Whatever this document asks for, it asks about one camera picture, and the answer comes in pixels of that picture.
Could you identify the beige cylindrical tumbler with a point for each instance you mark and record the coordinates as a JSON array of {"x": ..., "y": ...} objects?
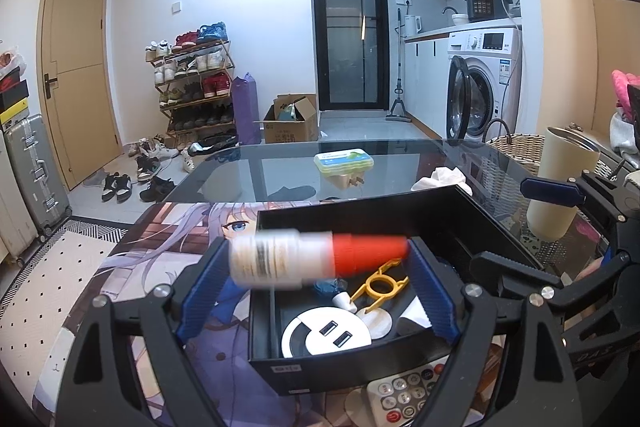
[{"x": 565, "y": 155}]

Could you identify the wooden entrance door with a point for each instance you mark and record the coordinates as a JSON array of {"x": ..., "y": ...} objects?
[{"x": 74, "y": 88}]

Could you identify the white washing machine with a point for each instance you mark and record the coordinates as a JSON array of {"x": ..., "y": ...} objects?
[{"x": 484, "y": 83}]

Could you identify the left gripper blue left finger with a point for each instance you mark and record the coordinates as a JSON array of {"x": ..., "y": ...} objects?
[{"x": 197, "y": 289}]

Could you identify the person's right hand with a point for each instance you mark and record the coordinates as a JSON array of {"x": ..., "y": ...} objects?
[{"x": 589, "y": 269}]

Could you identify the open cardboard box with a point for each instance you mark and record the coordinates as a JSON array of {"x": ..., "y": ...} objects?
[{"x": 291, "y": 118}]

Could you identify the black cardboard box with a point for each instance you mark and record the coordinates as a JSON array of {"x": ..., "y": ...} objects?
[{"x": 452, "y": 225}]

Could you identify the wicker basket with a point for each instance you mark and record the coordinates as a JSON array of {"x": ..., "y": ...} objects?
[{"x": 527, "y": 150}]

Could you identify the shoe rack with shoes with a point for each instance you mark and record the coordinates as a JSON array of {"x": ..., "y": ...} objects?
[{"x": 193, "y": 79}]

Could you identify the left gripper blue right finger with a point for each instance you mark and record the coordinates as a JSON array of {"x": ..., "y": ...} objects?
[{"x": 438, "y": 289}]

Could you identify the green tissue pack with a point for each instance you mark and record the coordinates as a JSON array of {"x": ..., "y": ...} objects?
[{"x": 343, "y": 162}]

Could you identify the blue liquid bottle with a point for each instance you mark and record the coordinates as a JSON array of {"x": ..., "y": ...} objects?
[{"x": 335, "y": 292}]

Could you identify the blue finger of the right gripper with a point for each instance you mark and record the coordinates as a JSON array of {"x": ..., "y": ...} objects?
[
  {"x": 566, "y": 194},
  {"x": 501, "y": 276}
]

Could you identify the anime print desk mat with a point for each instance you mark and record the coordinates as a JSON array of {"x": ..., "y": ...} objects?
[{"x": 216, "y": 321}]

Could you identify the purple bag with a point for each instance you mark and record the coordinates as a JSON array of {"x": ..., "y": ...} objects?
[{"x": 245, "y": 110}]

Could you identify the white remote control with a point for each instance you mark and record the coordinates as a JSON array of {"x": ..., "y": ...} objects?
[{"x": 396, "y": 399}]

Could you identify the white crumpled cloth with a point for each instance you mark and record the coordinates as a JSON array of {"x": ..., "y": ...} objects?
[{"x": 441, "y": 177}]

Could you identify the silver suitcase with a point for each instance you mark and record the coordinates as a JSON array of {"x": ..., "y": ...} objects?
[{"x": 37, "y": 177}]

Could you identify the black framed glass door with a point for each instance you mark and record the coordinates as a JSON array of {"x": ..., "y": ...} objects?
[{"x": 352, "y": 40}]

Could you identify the white glue bottle orange cap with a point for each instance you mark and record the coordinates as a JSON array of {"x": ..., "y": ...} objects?
[{"x": 289, "y": 259}]

